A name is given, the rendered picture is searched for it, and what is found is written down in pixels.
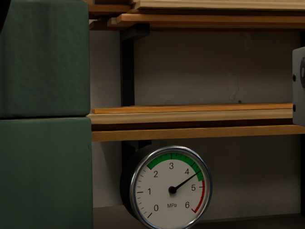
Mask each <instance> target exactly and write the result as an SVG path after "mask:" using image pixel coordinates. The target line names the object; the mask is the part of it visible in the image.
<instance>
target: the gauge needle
mask: <svg viewBox="0 0 305 229"><path fill-rule="evenodd" d="M199 172H201V170H200V171H199ZM199 172H197V173H196V174H198V173H199ZM196 174H194V175H193V176H191V177H190V178H188V179H187V180H185V181H184V182H182V183H181V184H179V185H178V186H177V187H173V186H171V187H169V189H168V191H169V192H170V193H171V194H174V193H176V191H177V189H178V188H180V187H181V186H182V185H184V184H185V183H186V182H187V181H189V180H190V179H191V178H193V177H194V176H195V175H196Z"/></svg>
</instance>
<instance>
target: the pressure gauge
mask: <svg viewBox="0 0 305 229"><path fill-rule="evenodd" d="M200 170H201V172H199V171H200ZM197 172H199V173H198V174H196V173H197ZM194 174H196V175H195V176H194V177H193V178H191V179H190V180H189V181H187V182H186V183H185V184H184V185H182V186H181V187H180V188H178V189H177V191H176V193H174V194H171V193H170V192H169V191H168V189H169V187H171V186H173V187H177V186H178V185H179V184H181V183H182V182H184V181H185V180H187V179H188V178H190V177H191V176H193V175H194ZM119 188H120V195H121V199H122V202H123V204H124V206H125V208H126V209H127V211H128V212H129V213H130V214H131V215H132V216H133V217H134V218H136V219H137V220H138V221H140V222H141V223H142V224H143V225H144V226H146V227H147V228H148V229H189V228H191V227H192V226H194V225H195V224H196V223H197V222H198V221H199V220H200V219H201V218H202V217H203V215H204V214H205V212H206V211H207V209H208V206H209V204H210V201H211V198H212V176H211V173H210V170H209V168H208V166H207V164H206V162H205V161H204V160H203V158H202V157H201V156H200V155H199V154H198V153H196V152H195V151H193V150H191V149H189V148H187V147H184V146H179V145H171V144H165V143H156V144H150V145H147V146H145V147H143V148H141V149H139V150H138V151H137V152H135V153H134V154H133V155H132V156H131V157H130V158H129V160H128V161H127V162H126V164H125V166H124V168H123V171H122V173H121V178H120V186H119Z"/></svg>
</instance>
